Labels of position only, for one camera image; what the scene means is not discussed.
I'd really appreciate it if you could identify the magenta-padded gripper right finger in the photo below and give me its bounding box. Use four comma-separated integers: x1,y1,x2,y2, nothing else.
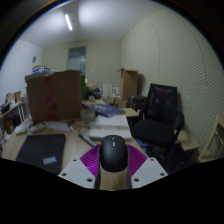
125,143,169,190

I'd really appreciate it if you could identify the ceiling tube light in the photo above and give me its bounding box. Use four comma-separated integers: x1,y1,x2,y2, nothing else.
64,13,74,32

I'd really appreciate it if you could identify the tall open cardboard box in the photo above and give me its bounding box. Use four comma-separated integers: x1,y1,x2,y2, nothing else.
117,67,140,102

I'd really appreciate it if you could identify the black office chair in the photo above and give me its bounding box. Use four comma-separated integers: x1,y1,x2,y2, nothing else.
130,83,186,162

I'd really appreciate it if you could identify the cluttered white shelf unit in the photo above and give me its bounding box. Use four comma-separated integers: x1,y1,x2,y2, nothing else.
0,89,28,142

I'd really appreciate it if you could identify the black computer mouse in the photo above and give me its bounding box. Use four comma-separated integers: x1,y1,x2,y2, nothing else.
98,134,130,174

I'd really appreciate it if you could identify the clear plastic container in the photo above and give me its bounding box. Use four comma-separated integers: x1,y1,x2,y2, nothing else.
80,108,98,123

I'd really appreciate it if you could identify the black marker pen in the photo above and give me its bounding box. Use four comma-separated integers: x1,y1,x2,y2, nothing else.
68,121,98,148

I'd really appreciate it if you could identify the black mouse pad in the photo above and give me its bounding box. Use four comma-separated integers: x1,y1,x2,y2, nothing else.
15,133,67,175

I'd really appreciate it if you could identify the blue book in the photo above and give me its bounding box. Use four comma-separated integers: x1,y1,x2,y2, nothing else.
84,103,126,118

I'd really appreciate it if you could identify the door with glass window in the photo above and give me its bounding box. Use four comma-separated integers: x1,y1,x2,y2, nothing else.
67,46,88,73

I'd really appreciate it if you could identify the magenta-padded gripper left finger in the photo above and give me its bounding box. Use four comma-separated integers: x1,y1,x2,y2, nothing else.
58,143,103,190

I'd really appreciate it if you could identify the white open notebook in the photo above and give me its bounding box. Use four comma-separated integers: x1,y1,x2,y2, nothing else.
88,114,134,141

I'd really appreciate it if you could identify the light wooden chair frame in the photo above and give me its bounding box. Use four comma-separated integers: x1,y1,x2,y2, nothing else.
196,113,224,164

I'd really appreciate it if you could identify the small white flat device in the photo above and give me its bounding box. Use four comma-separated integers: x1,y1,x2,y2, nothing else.
13,123,31,135

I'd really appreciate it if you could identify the white paper sheet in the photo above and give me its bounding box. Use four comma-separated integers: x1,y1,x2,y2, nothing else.
46,121,71,132

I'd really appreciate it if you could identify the large brown cardboard box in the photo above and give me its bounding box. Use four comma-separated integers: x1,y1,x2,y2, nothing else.
25,69,83,124

